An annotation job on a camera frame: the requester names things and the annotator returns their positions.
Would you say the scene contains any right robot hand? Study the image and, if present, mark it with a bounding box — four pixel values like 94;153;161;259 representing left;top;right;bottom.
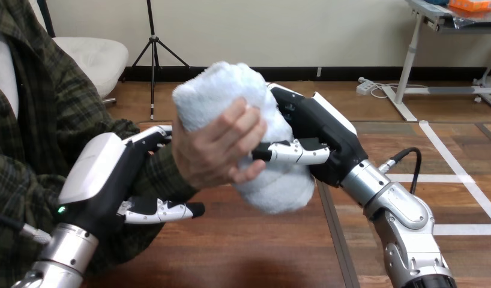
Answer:
251;82;369;188

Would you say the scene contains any person's hand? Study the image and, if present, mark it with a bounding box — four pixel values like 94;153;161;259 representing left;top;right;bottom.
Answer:
170;97;268;191

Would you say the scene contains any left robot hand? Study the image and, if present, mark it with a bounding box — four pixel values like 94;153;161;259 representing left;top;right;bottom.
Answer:
56;124;206;241

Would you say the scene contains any white towel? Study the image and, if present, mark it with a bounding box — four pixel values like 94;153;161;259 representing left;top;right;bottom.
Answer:
172;61;316;215

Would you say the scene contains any person's forearm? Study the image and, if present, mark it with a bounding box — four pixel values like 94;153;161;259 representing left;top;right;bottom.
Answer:
50;119;199;275

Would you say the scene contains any person's body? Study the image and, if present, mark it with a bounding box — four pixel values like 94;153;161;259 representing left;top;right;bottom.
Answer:
0;0;111;288

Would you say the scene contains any white power strip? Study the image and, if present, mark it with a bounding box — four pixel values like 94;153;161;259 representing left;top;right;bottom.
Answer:
356;77;377;96

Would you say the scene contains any black tripod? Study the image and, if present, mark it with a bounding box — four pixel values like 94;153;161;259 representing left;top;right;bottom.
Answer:
131;0;191;121

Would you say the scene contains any white cushioned chair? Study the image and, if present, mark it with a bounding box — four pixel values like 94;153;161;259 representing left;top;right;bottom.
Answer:
29;0;130;105

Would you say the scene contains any white desk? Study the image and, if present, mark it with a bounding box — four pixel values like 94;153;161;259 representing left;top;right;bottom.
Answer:
381;0;491;122

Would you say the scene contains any orange thing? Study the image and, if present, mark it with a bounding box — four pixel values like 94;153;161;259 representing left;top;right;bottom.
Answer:
448;0;491;13

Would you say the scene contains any black cable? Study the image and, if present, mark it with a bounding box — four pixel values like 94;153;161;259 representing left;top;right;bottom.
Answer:
0;211;52;245
378;147;423;196

